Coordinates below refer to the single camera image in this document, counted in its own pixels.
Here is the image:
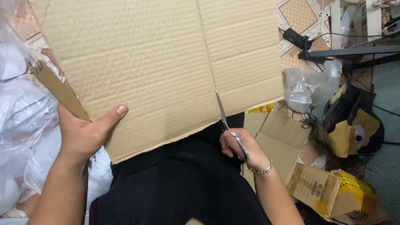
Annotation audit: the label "person's left hand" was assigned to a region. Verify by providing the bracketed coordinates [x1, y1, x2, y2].
[57, 104, 129, 160]

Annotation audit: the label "person's right hand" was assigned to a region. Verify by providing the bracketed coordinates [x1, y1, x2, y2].
[219, 128, 271, 171]

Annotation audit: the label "silver metal scissors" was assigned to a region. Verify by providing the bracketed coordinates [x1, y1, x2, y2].
[215, 90, 249, 162]

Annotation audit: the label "large brown cardboard sheet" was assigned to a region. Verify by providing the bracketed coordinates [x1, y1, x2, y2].
[28, 0, 285, 164]

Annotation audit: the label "yellow plastic wrapper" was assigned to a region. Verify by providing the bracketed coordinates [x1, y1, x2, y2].
[248, 103, 275, 114]

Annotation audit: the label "flattened brown cardboard box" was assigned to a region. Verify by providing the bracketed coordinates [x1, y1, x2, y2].
[241, 109, 312, 193]

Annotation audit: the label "person's black trousers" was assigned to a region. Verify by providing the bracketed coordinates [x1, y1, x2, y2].
[89, 112, 272, 225]

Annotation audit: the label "crumpled clear plastic bag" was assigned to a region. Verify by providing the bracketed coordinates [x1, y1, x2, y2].
[282, 59, 343, 113]

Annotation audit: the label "printed cardboard box yellow tape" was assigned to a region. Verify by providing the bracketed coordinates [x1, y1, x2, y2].
[286, 162, 375, 221]

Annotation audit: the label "black power adapter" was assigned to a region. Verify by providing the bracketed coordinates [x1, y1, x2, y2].
[282, 28, 314, 51]

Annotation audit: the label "black and yellow plush toy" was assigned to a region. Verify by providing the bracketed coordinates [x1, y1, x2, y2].
[322, 84, 385, 158]

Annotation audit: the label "black metal stand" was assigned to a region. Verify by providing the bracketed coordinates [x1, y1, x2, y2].
[297, 45, 400, 71]

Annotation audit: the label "heap of clear plastic bags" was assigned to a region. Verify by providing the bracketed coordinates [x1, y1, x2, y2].
[0, 0, 114, 219]

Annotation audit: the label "silver chain bracelet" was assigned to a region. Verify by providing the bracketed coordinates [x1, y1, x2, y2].
[249, 157, 274, 175]

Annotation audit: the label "black cable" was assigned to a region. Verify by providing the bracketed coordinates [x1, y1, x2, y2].
[278, 19, 400, 43]

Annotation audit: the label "white furniture frame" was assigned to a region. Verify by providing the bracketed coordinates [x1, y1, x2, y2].
[330, 0, 383, 50]

